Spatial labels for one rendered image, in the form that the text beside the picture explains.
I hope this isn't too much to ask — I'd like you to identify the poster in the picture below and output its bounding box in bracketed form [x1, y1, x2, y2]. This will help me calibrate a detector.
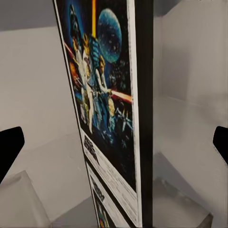
[52, 0, 153, 228]

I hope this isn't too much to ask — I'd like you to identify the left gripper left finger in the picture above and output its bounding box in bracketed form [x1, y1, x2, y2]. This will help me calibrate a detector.
[0, 126, 25, 183]

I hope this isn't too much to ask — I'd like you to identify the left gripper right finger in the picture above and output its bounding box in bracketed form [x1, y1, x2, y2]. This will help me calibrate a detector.
[213, 126, 228, 165]

